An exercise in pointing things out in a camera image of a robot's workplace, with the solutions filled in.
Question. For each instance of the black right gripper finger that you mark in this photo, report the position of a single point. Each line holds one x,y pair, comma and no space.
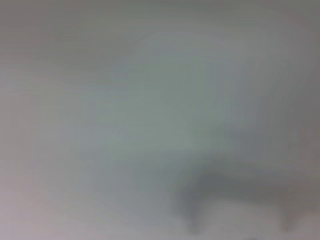
248,238

